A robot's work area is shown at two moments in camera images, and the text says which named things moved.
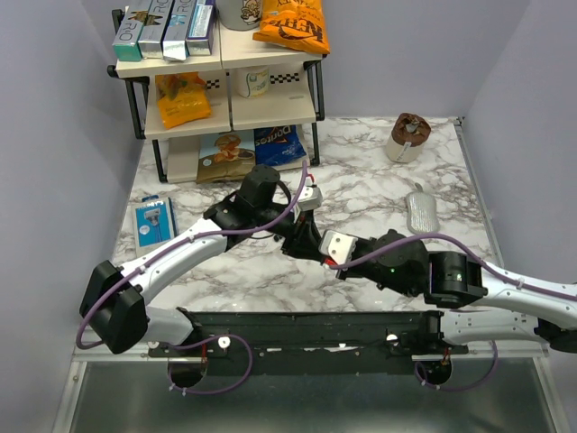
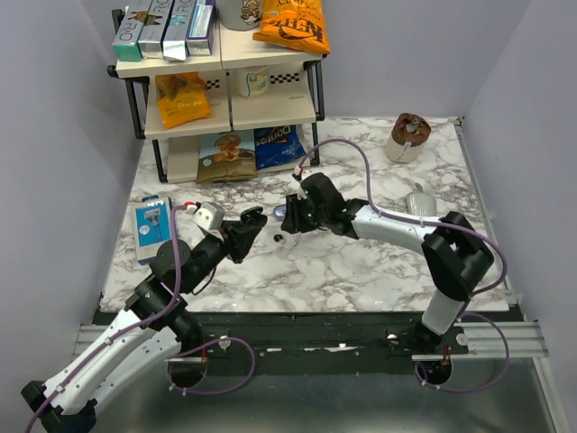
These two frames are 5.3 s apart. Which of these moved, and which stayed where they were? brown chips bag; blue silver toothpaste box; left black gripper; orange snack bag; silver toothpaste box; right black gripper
Moved: left black gripper; right black gripper
Stayed: orange snack bag; silver toothpaste box; brown chips bag; blue silver toothpaste box
